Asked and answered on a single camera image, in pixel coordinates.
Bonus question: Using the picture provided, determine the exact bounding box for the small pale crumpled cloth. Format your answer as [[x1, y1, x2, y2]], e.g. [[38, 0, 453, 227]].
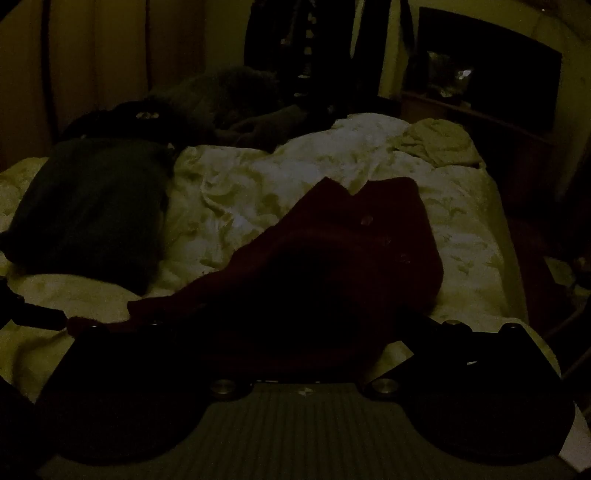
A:
[[391, 118, 483, 168]]

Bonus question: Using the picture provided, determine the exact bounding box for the dark clothes pile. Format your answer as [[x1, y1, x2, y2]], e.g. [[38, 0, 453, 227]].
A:
[[1, 68, 338, 295]]

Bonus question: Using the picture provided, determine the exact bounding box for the white floral bed sheet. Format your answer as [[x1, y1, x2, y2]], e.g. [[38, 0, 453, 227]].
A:
[[0, 112, 591, 471]]

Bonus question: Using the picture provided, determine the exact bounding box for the brown curtain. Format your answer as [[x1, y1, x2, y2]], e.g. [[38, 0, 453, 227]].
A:
[[1, 1, 205, 167]]

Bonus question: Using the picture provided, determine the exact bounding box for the dark large garment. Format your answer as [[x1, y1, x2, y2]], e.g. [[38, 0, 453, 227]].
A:
[[126, 176, 446, 384]]

